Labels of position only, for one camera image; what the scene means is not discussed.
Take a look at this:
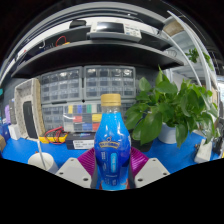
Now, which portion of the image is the black workbench shelf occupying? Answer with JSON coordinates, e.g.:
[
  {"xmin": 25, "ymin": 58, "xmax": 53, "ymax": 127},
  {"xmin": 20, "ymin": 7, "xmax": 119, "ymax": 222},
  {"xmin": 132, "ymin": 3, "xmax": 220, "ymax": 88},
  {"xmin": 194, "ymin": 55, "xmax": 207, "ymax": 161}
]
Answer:
[{"xmin": 9, "ymin": 19, "xmax": 185, "ymax": 80}]

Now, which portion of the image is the black oblong speaker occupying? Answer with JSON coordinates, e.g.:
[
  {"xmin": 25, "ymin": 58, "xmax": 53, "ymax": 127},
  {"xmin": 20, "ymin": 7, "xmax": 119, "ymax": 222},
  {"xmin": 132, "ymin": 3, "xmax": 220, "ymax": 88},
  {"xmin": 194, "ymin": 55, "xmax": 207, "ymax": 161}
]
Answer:
[{"xmin": 22, "ymin": 100, "xmax": 40, "ymax": 139}]

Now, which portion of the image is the small white box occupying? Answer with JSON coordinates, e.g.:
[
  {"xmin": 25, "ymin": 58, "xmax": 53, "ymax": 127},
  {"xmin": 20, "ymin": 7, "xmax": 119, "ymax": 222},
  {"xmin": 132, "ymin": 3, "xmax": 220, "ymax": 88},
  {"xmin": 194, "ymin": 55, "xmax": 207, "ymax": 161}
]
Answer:
[{"xmin": 8, "ymin": 123, "xmax": 22, "ymax": 141}]

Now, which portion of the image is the white perforated tray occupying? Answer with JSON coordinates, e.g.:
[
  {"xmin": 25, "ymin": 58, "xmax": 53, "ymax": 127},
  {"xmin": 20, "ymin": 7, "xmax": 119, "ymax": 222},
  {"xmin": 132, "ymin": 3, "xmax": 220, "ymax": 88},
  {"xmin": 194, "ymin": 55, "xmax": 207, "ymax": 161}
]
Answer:
[{"xmin": 13, "ymin": 77, "xmax": 46, "ymax": 140}]

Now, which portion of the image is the blue drink bottle gold cap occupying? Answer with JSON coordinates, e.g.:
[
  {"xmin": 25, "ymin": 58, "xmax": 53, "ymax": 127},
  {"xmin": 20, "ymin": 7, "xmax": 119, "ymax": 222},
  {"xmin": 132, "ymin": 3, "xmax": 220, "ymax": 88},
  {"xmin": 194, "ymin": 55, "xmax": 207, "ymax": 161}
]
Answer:
[{"xmin": 93, "ymin": 93, "xmax": 132, "ymax": 191}]

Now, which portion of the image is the clear box with coloured parts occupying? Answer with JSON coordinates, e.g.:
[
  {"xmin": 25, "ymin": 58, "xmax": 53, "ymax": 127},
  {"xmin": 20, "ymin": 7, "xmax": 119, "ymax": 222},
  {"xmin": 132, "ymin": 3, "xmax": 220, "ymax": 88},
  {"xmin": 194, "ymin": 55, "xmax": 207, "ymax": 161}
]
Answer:
[{"xmin": 63, "ymin": 103, "xmax": 104, "ymax": 133}]

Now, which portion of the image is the black clamp tool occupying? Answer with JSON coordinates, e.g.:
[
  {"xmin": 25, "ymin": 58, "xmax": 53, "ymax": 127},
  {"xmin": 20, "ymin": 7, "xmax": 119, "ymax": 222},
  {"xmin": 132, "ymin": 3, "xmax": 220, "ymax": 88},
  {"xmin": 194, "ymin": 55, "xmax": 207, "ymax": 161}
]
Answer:
[{"xmin": 211, "ymin": 126, "xmax": 224, "ymax": 156}]

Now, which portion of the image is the white oscilloscope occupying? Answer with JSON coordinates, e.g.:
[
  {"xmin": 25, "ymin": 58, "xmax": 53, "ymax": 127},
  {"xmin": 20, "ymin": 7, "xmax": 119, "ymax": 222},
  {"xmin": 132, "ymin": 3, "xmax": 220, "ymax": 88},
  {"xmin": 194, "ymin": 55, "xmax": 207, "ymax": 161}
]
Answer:
[{"xmin": 89, "ymin": 21, "xmax": 143, "ymax": 43}]

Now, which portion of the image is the yellow multimeter with red leads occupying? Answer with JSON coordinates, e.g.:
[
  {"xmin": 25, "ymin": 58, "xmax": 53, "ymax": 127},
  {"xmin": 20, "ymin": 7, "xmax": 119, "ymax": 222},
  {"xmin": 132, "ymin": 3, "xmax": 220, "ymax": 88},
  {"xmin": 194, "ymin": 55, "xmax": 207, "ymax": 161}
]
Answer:
[{"xmin": 38, "ymin": 125, "xmax": 70, "ymax": 145}]

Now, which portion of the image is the black box with white label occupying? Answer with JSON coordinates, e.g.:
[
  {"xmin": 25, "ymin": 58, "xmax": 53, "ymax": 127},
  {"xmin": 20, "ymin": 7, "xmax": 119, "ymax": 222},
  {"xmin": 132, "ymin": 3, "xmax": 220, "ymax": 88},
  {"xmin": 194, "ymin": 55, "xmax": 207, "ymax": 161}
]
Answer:
[{"xmin": 64, "ymin": 131, "xmax": 98, "ymax": 151}]

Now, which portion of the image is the purple bag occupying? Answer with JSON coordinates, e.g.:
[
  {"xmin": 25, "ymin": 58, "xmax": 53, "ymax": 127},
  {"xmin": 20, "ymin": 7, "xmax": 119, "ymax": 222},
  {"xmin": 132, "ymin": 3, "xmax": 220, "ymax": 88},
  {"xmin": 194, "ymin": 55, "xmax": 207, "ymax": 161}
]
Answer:
[{"xmin": 3, "ymin": 104, "xmax": 13, "ymax": 126}]

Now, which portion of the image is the green leafy plant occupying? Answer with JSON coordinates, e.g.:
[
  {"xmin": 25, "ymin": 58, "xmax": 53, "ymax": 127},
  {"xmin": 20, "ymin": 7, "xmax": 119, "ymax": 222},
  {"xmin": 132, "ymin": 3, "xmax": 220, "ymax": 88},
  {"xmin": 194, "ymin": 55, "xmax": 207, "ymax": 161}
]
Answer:
[{"xmin": 124, "ymin": 64, "xmax": 220, "ymax": 150}]

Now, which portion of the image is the blue plastic bag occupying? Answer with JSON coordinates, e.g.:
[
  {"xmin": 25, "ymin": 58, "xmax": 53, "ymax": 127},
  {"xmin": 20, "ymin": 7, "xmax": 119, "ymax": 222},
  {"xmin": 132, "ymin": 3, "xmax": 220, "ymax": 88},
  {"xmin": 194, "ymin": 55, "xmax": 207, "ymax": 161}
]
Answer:
[{"xmin": 0, "ymin": 123, "xmax": 11, "ymax": 141}]

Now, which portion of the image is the brown cardboard box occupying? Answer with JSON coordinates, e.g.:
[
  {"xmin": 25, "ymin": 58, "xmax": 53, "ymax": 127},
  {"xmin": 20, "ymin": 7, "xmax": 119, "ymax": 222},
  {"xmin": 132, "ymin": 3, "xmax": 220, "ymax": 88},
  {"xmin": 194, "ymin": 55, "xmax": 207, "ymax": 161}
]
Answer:
[{"xmin": 0, "ymin": 134, "xmax": 7, "ymax": 153}]

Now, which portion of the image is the metal spoon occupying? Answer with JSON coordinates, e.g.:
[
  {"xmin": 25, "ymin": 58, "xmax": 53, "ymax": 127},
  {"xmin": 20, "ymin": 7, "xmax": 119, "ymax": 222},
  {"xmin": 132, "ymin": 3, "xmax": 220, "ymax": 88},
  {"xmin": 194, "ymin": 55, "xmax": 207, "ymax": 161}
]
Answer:
[{"xmin": 34, "ymin": 132, "xmax": 48, "ymax": 171}]

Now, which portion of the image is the white ribbed cup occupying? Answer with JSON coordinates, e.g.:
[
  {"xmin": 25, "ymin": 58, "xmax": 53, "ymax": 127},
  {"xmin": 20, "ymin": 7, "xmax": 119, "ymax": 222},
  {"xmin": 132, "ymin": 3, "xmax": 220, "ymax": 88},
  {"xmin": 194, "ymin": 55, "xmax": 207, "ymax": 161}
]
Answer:
[{"xmin": 27, "ymin": 151, "xmax": 60, "ymax": 175}]

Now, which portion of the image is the white metal shelf unit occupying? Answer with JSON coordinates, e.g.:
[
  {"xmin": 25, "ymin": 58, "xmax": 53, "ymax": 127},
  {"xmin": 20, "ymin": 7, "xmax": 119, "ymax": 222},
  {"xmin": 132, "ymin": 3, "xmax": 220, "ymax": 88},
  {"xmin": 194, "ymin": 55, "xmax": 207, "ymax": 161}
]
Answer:
[{"xmin": 161, "ymin": 9, "xmax": 224, "ymax": 111}]

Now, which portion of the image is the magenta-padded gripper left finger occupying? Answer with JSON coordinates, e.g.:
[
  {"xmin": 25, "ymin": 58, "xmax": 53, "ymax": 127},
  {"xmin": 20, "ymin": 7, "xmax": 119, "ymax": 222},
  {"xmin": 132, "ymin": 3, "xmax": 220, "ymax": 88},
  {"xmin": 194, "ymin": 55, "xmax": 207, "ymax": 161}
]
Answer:
[{"xmin": 54, "ymin": 147, "xmax": 99, "ymax": 189}]

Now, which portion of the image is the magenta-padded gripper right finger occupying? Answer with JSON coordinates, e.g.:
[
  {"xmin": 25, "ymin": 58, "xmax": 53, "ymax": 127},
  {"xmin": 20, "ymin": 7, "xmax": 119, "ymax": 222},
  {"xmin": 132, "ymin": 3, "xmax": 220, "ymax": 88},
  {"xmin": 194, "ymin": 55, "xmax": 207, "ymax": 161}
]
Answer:
[{"xmin": 128, "ymin": 146, "xmax": 171, "ymax": 189}]

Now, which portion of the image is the white power adapter block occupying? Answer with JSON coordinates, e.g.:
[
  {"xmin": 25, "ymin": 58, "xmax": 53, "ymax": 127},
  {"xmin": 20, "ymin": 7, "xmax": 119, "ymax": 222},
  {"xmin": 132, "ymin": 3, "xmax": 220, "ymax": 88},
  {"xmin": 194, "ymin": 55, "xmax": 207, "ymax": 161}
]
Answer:
[{"xmin": 193, "ymin": 138, "xmax": 214, "ymax": 164}]

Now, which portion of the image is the plain black box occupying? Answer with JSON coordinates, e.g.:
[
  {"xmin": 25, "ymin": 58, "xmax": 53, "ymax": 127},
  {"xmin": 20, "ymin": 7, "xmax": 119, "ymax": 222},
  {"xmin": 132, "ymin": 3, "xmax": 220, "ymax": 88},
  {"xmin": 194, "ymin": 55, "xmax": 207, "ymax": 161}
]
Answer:
[{"xmin": 131, "ymin": 133, "xmax": 155, "ymax": 153}]

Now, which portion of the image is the white plant pot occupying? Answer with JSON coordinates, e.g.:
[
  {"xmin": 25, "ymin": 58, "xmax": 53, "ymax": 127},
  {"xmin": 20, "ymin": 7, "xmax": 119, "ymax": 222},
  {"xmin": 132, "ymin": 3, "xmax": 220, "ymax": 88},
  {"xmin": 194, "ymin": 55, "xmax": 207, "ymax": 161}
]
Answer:
[{"xmin": 157, "ymin": 121, "xmax": 188, "ymax": 145}]

